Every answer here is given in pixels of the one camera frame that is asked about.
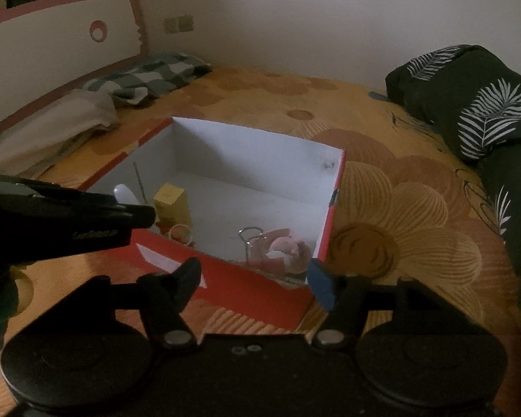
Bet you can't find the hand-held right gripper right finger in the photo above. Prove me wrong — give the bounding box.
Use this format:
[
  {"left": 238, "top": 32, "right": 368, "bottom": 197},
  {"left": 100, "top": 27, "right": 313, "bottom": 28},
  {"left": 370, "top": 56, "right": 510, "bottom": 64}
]
[{"left": 306, "top": 258, "right": 444, "bottom": 348}]

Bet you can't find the dark leaf-print duvet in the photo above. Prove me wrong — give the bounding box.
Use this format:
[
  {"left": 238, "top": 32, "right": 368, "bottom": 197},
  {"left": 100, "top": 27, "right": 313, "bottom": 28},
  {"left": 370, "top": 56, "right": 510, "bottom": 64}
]
[{"left": 386, "top": 44, "right": 521, "bottom": 326}]

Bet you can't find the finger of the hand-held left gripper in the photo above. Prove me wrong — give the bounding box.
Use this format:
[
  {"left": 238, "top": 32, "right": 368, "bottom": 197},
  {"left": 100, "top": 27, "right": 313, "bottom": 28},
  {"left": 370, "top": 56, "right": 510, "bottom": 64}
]
[{"left": 0, "top": 173, "right": 157, "bottom": 230}]

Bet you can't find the pink cone-shaped sponge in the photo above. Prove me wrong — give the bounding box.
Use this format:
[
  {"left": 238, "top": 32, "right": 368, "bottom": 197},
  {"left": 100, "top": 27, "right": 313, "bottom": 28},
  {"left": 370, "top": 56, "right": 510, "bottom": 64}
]
[{"left": 169, "top": 223, "right": 196, "bottom": 246}]

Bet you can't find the beige folded blanket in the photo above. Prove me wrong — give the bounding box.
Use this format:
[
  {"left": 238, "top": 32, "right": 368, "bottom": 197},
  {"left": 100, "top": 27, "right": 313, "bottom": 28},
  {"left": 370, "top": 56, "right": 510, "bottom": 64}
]
[{"left": 0, "top": 89, "right": 120, "bottom": 179}]

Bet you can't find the red cardboard shoe box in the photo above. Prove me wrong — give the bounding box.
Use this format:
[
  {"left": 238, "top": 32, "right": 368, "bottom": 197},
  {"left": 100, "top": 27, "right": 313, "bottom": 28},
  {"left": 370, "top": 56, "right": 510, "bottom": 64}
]
[{"left": 76, "top": 116, "right": 346, "bottom": 333}]

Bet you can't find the white printed tube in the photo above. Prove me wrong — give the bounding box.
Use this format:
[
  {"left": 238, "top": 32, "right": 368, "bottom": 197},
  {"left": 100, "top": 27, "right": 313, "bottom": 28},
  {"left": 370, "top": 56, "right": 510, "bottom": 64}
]
[{"left": 113, "top": 183, "right": 136, "bottom": 206}]

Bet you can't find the small yellow carton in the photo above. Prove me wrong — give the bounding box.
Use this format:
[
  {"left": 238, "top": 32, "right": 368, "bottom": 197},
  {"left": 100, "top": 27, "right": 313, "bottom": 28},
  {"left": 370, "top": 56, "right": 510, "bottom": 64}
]
[{"left": 153, "top": 185, "right": 192, "bottom": 229}]

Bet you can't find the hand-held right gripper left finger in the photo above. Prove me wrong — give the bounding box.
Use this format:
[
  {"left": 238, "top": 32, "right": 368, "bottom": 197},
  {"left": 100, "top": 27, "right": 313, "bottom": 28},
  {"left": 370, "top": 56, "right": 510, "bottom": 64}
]
[{"left": 72, "top": 257, "right": 202, "bottom": 348}]

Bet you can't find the checkered cloth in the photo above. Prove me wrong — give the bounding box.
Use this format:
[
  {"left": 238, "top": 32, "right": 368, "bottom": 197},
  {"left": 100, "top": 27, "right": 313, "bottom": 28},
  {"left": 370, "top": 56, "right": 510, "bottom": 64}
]
[{"left": 83, "top": 52, "right": 213, "bottom": 106}]

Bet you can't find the white and pink headboard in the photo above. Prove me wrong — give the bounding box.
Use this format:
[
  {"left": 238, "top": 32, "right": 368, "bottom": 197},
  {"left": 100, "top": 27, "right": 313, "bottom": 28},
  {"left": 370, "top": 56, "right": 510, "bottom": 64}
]
[{"left": 0, "top": 0, "right": 148, "bottom": 140}]

